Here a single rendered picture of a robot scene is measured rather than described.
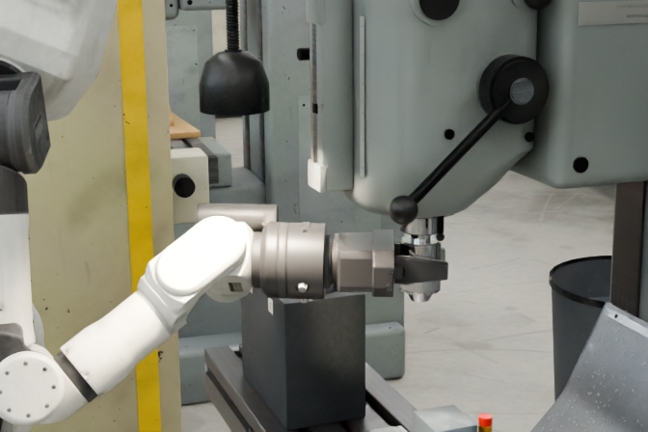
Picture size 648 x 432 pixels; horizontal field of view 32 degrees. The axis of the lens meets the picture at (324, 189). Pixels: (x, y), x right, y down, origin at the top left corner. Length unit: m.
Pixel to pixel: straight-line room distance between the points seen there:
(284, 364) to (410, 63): 0.56
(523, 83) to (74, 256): 1.98
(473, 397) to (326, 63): 2.95
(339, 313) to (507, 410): 2.45
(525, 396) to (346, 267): 2.86
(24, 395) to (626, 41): 0.74
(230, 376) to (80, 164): 1.26
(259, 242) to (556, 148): 0.35
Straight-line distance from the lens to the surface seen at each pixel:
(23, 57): 1.33
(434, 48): 1.16
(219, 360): 1.86
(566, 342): 3.28
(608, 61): 1.24
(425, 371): 4.28
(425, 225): 1.28
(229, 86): 1.13
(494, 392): 4.12
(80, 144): 2.94
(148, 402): 3.17
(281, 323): 1.56
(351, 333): 1.59
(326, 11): 1.20
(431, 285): 1.30
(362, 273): 1.27
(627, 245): 1.61
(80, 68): 1.36
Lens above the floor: 1.62
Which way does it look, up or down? 13 degrees down
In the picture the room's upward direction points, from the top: 1 degrees counter-clockwise
